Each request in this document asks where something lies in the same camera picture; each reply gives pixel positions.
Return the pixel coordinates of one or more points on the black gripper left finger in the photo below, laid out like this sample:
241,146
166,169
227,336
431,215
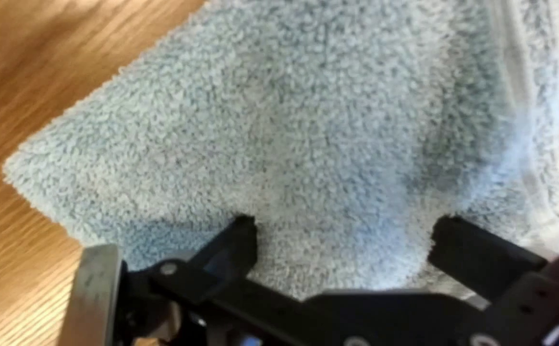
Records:
227,255

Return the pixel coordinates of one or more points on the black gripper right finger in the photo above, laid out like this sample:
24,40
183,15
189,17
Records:
481,259

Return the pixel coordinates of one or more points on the light blue cloth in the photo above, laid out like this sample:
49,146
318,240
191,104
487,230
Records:
345,127

